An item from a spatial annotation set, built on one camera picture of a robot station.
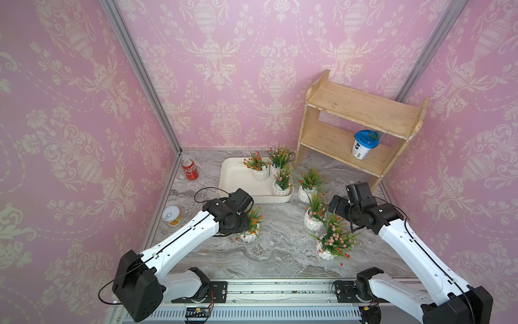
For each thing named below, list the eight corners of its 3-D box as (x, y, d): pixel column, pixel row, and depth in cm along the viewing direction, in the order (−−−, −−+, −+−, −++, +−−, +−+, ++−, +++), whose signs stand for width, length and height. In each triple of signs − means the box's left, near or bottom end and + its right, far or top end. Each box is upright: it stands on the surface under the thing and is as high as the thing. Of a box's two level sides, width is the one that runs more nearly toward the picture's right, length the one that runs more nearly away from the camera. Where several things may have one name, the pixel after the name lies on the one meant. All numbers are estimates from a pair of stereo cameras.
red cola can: (187, 182, 109) (180, 168, 100) (190, 172, 113) (183, 158, 104) (197, 182, 109) (190, 168, 100) (199, 172, 113) (193, 158, 104)
